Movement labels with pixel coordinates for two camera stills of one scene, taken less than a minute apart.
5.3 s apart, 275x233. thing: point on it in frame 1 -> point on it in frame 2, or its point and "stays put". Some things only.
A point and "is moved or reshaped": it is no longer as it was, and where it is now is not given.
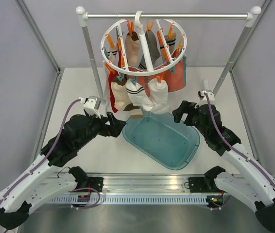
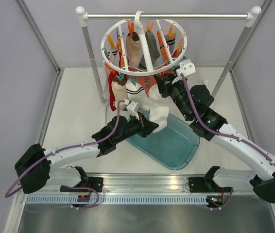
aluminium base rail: x=141 y=184 stays put
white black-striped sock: x=138 y=96 stays put
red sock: x=111 y=76 stays put
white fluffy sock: x=158 y=92 is moved or reshaped
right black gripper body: x=190 y=108 -> x=176 y=90
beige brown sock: x=122 y=99 stays put
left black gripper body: x=106 y=129 -> x=138 y=126
